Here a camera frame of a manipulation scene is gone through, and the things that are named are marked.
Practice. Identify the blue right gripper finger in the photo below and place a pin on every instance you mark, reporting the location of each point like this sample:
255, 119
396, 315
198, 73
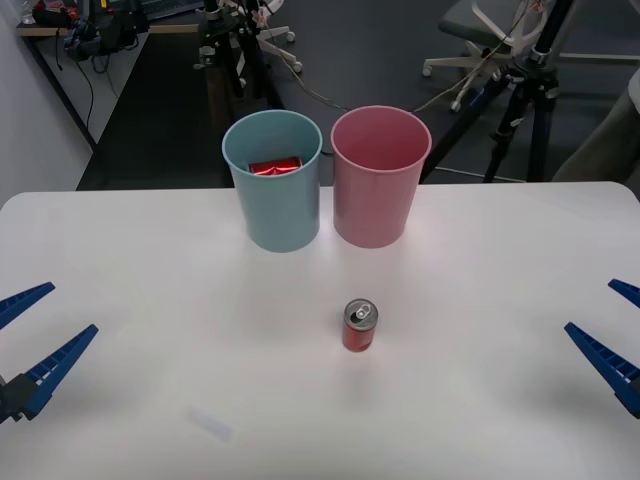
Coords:
627, 291
605, 360

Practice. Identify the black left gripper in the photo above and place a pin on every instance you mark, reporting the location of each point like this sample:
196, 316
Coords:
6, 402

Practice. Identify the red drink can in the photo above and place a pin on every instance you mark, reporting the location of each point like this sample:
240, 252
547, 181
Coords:
359, 335

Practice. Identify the person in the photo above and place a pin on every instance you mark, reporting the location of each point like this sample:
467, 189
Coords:
615, 135

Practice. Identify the pale blue plastic bin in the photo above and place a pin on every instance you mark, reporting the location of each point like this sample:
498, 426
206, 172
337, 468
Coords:
280, 215

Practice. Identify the pink plastic bin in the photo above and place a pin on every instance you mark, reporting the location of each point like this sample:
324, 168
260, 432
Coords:
372, 210

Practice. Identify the crushed red can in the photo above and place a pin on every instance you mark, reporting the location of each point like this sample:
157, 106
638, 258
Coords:
275, 166

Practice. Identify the black bag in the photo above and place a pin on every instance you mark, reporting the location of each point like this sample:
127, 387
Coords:
110, 35

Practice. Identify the grey office chair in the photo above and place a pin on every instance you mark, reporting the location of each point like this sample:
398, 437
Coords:
465, 22

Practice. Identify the white chair base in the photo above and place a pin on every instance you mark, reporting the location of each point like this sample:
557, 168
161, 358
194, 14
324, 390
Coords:
297, 65

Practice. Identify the black camera tripod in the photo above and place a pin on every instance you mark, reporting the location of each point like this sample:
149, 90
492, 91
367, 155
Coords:
220, 25
537, 55

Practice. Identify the wooden desk with black frame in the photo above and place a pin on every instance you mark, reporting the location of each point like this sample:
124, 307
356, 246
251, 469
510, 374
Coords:
170, 28

